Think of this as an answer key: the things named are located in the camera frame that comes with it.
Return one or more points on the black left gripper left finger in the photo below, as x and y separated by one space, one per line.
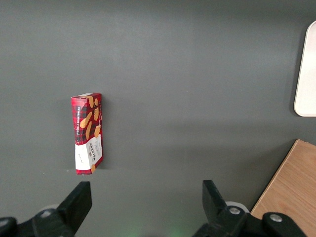
71 209

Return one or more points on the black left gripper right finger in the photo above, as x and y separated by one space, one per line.
222 222

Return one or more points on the beige plastic tray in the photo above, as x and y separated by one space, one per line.
307 74

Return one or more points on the red shortbread cookie box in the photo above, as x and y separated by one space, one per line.
87 133

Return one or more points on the wooden drawer cabinet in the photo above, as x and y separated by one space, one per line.
291 182

